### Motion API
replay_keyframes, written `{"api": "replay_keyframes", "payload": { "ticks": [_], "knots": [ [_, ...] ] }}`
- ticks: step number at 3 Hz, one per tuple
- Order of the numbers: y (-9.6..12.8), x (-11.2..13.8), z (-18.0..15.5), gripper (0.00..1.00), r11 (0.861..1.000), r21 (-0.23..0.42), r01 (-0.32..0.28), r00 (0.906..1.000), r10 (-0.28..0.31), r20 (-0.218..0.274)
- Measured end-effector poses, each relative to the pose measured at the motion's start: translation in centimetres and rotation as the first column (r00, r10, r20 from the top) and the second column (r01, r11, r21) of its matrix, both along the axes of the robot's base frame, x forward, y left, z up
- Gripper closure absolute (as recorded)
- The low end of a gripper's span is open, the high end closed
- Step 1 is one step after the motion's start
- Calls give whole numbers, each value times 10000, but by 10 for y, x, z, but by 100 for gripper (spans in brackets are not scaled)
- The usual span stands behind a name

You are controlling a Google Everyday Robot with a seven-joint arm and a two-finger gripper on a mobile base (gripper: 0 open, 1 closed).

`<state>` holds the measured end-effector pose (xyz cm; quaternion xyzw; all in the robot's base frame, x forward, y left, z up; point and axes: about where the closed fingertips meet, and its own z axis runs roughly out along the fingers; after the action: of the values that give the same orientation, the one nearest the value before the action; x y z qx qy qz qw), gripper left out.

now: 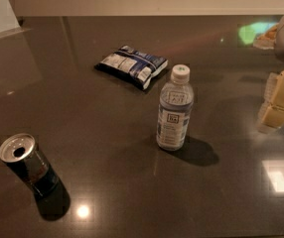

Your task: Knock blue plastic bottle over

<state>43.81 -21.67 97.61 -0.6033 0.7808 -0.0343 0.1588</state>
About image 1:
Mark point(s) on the clear blue-label water bottle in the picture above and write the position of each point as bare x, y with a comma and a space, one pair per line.
175, 106

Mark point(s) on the blue white chip bag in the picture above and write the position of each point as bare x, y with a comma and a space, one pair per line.
133, 65

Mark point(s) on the black energy drink can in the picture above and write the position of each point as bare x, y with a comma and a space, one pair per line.
20, 153

